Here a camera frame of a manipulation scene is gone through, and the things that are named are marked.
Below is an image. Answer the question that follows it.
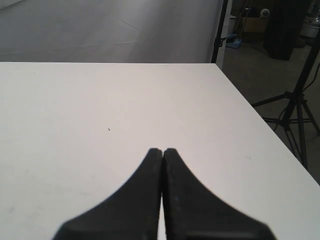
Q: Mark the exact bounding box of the cardboard box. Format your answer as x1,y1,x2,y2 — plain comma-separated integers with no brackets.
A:
242,17,269,33

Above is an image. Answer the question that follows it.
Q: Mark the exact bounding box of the blue dustpan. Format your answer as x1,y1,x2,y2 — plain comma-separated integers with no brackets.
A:
225,34,242,49

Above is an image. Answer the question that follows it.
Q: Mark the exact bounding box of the grey fabric backdrop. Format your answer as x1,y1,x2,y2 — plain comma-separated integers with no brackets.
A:
0,0,222,63

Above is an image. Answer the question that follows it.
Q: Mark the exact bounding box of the silver metal pot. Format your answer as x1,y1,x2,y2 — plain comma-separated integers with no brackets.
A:
300,16,320,39

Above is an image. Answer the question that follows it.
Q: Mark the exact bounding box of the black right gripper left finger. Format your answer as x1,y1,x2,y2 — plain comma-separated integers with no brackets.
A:
53,148,162,240

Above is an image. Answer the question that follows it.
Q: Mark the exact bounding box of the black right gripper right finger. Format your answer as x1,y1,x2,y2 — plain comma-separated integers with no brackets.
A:
162,148,276,240

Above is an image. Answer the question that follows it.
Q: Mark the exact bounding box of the black backdrop stand pole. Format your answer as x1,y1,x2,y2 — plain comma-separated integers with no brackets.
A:
211,0,228,64

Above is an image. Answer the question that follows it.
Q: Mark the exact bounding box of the tall black bag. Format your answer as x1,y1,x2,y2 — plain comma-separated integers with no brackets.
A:
263,0,311,61

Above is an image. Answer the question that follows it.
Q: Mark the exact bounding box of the black light stand tripod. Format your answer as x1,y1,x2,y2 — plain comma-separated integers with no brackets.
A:
251,34,320,170

